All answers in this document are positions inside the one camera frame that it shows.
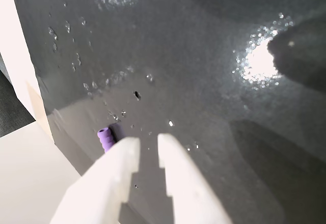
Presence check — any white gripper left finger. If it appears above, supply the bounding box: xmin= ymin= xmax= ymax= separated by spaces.
xmin=49 ymin=136 xmax=141 ymax=224

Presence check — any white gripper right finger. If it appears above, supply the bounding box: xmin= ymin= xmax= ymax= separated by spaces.
xmin=157 ymin=133 xmax=233 ymax=224

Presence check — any purple ribbed pen grip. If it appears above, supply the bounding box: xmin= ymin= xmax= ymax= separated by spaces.
xmin=97 ymin=126 xmax=117 ymax=154

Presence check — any dark grey mat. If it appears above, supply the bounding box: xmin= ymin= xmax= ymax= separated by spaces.
xmin=8 ymin=0 xmax=326 ymax=224

